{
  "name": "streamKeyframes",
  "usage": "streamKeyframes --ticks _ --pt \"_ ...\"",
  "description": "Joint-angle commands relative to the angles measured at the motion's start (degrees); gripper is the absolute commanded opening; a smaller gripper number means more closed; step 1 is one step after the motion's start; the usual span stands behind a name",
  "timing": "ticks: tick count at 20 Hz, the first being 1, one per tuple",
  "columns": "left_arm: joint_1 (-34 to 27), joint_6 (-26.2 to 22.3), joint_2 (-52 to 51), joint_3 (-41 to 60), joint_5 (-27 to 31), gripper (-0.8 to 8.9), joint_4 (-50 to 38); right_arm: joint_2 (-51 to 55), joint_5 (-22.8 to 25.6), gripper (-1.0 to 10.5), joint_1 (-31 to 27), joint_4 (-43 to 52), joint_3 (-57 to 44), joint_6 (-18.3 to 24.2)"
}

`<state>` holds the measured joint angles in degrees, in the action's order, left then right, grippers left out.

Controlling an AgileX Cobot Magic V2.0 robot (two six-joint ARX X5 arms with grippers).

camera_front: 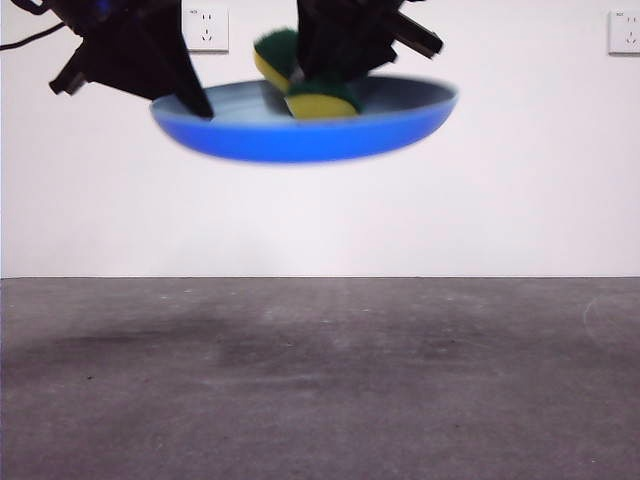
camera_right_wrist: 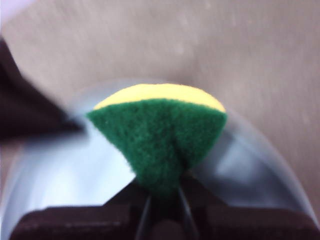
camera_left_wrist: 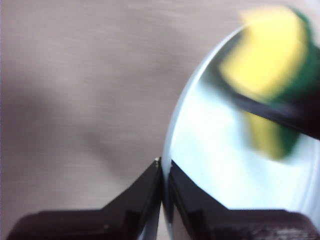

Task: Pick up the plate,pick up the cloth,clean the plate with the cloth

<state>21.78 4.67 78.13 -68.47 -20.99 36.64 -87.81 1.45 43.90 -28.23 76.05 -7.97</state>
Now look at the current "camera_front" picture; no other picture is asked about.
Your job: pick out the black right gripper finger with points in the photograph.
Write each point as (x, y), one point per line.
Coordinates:
(360, 55)
(312, 50)

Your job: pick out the white wall socket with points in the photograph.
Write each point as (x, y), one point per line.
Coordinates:
(210, 30)
(625, 32)

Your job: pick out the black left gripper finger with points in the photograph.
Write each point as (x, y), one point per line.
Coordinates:
(172, 60)
(130, 75)

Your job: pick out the light blue round plate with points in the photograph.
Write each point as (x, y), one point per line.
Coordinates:
(300, 145)

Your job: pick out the yellow sponge with green scourer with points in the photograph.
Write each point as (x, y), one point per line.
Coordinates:
(320, 105)

